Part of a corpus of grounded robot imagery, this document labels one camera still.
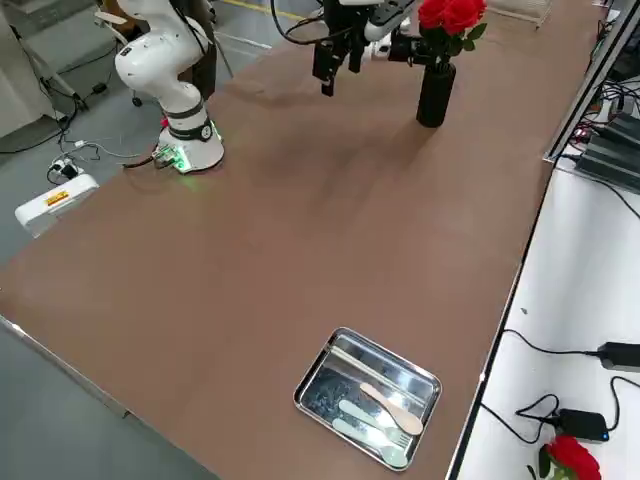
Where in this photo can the office chair beige armrest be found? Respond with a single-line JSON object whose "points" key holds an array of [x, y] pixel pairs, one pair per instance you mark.
{"points": [[111, 19]]}

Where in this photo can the shiny metal tray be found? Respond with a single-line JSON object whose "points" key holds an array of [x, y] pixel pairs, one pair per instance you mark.
{"points": [[325, 395]]}

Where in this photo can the single red rose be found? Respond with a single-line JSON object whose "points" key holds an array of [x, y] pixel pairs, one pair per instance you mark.
{"points": [[575, 455]]}

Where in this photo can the black desk power brick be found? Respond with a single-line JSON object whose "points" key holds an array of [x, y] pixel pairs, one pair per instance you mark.
{"points": [[622, 356]]}

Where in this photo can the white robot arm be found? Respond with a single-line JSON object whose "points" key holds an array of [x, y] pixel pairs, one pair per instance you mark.
{"points": [[170, 85], [380, 30]]}

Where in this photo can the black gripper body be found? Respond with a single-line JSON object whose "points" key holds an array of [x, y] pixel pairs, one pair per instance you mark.
{"points": [[407, 49], [345, 17]]}

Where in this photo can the thin pale chopstick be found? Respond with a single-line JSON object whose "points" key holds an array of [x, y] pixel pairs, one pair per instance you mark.
{"points": [[380, 375], [385, 371]]}

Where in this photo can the red flower bouquet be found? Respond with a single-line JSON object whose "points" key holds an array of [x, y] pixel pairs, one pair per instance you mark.
{"points": [[450, 15]]}

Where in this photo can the black finned metal box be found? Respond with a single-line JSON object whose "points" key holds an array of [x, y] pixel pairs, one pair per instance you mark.
{"points": [[610, 162], [622, 127]]}

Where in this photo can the white box yellow label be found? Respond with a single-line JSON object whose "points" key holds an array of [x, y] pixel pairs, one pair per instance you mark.
{"points": [[60, 200]]}

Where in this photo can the light green fork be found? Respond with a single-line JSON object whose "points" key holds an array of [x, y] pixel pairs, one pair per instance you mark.
{"points": [[355, 411]]}

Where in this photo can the white floor plug strip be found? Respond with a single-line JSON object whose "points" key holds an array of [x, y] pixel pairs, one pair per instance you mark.
{"points": [[65, 169]]}

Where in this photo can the aluminium frame post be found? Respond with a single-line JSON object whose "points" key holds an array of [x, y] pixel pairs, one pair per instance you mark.
{"points": [[580, 100]]}

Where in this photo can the light green spoon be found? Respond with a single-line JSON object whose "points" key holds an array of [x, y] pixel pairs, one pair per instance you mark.
{"points": [[392, 455]]}

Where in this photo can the black cylindrical vase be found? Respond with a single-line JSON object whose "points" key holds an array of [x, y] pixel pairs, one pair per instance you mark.
{"points": [[434, 100]]}

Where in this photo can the person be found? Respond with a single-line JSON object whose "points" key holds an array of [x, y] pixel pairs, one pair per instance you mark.
{"points": [[205, 60]]}

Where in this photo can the wooden spoon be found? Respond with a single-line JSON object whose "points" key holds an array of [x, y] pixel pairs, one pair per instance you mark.
{"points": [[405, 422]]}

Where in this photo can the grey metal cabinet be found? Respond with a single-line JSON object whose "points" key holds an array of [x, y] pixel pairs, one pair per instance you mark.
{"points": [[30, 100]]}

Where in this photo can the black device blue light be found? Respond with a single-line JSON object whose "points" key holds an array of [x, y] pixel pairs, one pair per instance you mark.
{"points": [[582, 425]]}

